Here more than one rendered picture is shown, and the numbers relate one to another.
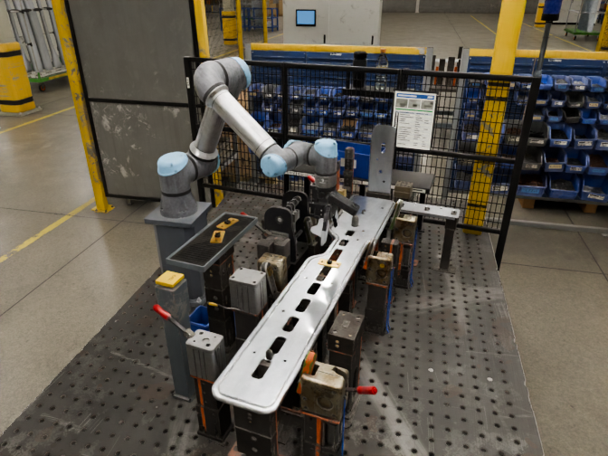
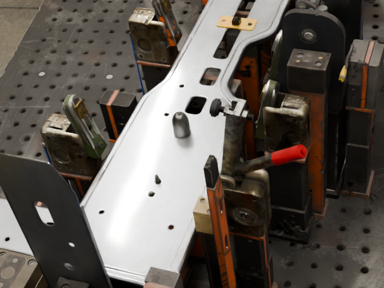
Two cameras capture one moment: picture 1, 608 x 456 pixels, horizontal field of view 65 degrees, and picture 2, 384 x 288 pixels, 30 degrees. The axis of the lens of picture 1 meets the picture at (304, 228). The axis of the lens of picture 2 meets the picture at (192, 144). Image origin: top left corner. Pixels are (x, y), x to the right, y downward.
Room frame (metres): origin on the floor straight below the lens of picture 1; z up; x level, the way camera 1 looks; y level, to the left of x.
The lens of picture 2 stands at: (2.78, -0.11, 1.94)
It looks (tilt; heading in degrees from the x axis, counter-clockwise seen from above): 45 degrees down; 186
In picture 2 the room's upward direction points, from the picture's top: 10 degrees counter-clockwise
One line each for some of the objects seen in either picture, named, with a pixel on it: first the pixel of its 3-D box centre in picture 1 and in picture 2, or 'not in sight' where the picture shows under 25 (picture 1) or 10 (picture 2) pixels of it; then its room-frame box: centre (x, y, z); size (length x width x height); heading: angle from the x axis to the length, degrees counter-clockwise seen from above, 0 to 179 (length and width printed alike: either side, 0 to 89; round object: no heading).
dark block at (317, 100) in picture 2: not in sight; (310, 140); (1.79, 0.02, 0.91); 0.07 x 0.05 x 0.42; 69
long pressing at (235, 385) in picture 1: (329, 268); (236, 19); (1.48, -0.10, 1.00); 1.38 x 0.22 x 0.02; 159
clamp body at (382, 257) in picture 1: (377, 293); (161, 75); (1.50, -0.28, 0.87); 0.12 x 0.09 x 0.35; 69
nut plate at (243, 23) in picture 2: (329, 262); (236, 21); (1.50, -0.10, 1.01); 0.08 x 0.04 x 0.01; 68
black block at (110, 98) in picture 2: (387, 271); (129, 148); (1.70, -0.35, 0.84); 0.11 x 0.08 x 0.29; 69
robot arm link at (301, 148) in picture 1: (298, 154); not in sight; (1.56, 0.02, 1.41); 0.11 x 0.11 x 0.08; 55
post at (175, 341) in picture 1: (179, 340); not in sight; (1.17, 0.39, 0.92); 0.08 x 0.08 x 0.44; 69
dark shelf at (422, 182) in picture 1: (347, 173); not in sight; (2.41, -0.24, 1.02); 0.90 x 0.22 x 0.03; 69
